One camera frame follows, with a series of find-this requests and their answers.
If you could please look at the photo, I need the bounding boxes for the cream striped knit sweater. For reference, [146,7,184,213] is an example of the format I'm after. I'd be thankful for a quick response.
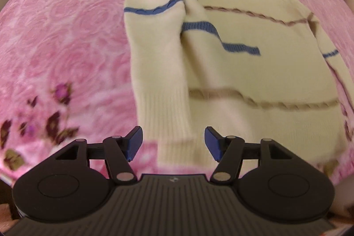
[123,0,354,172]

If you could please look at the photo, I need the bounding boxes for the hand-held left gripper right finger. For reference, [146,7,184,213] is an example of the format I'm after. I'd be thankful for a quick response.
[204,127,291,184]

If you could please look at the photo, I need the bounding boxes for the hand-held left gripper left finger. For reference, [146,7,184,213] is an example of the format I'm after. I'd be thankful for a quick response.
[55,126,143,184]

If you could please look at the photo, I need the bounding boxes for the pink floral blanket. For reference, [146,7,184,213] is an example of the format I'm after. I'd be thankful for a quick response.
[0,0,354,187]

